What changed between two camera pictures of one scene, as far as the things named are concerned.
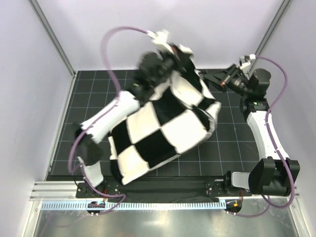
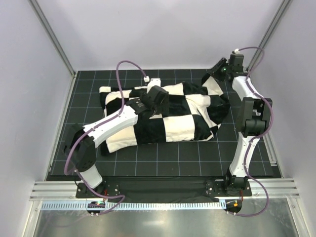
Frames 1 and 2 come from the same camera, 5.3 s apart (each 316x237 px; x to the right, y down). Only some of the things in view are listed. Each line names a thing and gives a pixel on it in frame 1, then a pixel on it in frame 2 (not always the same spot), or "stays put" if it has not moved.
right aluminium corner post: [270, 31] stays put
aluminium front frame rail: [66, 190] stays put
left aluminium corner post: [42, 17] stays put
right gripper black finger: [222, 87] to [216, 67]
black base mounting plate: [162, 187] stays put
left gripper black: [177, 54] to [162, 99]
